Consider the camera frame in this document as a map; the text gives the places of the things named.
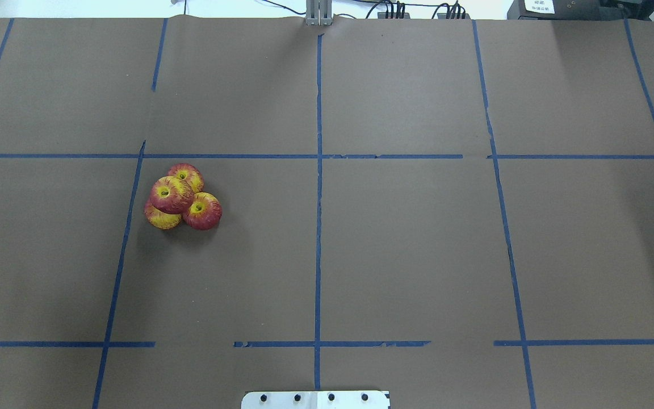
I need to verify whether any left red yellow apple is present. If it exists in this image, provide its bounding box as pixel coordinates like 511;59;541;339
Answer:
143;199;183;231

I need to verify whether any lone red yellow apple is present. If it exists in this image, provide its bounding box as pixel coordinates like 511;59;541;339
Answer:
148;176;195;214

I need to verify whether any right red yellow apple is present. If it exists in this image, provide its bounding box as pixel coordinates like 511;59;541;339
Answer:
182;192;223;231

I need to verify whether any dark grey equipment box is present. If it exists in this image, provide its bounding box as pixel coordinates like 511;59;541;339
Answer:
506;1;643;21

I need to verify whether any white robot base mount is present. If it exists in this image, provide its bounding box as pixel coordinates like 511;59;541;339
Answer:
241;390;391;408

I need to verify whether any black cable bundle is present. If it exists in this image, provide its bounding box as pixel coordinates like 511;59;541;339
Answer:
366;0;468;20

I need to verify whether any far red yellow apple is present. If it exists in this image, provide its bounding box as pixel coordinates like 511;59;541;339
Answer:
166;162;204;193

